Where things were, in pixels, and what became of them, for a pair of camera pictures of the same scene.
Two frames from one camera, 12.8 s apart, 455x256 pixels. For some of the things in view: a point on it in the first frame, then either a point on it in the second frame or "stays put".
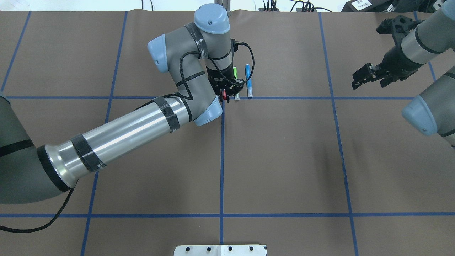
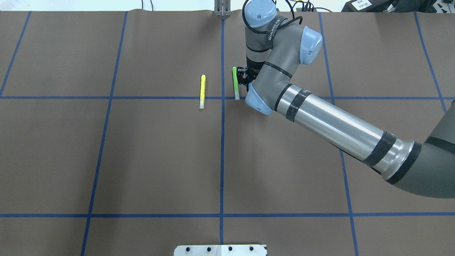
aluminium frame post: x=226 y=4 stays put
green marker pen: x=237 y=96 stays put
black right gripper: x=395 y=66 -> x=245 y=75
